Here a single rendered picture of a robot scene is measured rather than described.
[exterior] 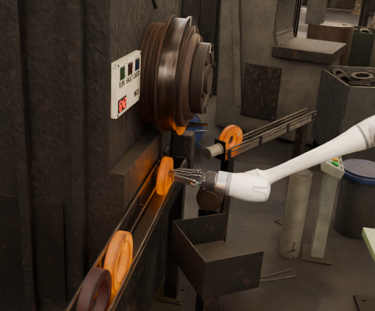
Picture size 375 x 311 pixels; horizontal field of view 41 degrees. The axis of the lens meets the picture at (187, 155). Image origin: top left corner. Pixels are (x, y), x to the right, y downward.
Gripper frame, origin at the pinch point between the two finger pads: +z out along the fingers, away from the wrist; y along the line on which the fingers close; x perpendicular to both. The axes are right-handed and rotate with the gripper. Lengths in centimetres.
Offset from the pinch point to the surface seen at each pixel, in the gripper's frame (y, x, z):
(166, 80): -5.3, 38.1, 2.0
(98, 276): -74, 2, 0
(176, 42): 1, 51, 1
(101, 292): -68, -8, 1
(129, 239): -51, -1, -1
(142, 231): -25.2, -13.0, 1.1
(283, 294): 40, -74, -59
